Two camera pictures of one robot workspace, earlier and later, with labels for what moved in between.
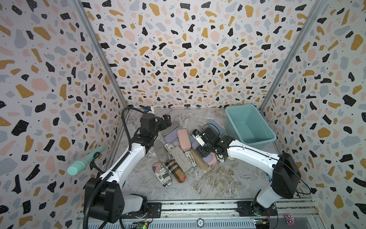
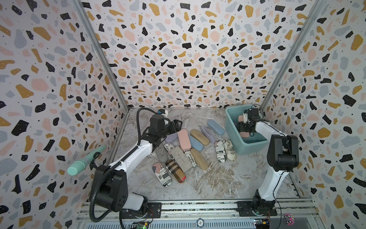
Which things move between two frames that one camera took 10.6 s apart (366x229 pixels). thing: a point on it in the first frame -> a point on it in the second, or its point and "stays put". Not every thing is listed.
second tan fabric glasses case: x=200 y=161 stays put
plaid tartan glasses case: x=175 y=170 stays put
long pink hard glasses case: x=184 y=139 stays put
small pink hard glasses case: x=214 y=160 -> x=243 y=134
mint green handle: x=79 y=166 stays put
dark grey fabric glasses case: x=161 y=151 stays put
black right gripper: x=201 y=151 -> x=242 y=126
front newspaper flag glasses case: x=162 y=174 stays put
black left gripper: x=163 y=122 -> x=172 y=124
